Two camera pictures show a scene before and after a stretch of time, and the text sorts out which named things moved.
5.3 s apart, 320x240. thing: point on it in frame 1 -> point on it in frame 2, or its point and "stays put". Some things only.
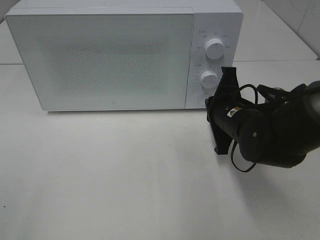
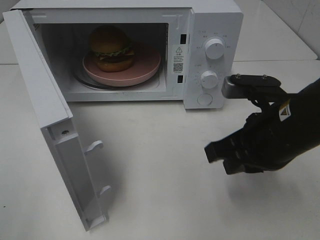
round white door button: [201, 98] stays put
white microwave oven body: [129, 55] stays put
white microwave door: [104, 61] -> [70, 153]
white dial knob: [214, 48] stays put
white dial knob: [209, 79] stays put
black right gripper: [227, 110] -> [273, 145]
